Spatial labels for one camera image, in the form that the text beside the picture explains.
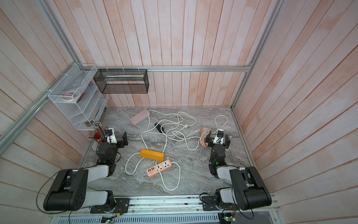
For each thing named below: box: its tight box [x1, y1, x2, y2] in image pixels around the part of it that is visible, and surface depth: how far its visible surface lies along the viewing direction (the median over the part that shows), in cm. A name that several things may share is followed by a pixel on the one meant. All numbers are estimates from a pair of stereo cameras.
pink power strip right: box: [200, 126, 212, 148], surface depth 98 cm
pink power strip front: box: [146, 159, 173, 177], surface depth 86 cm
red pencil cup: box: [94, 129, 105, 145], surface depth 90 cm
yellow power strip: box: [140, 148, 165, 162], surface depth 90 cm
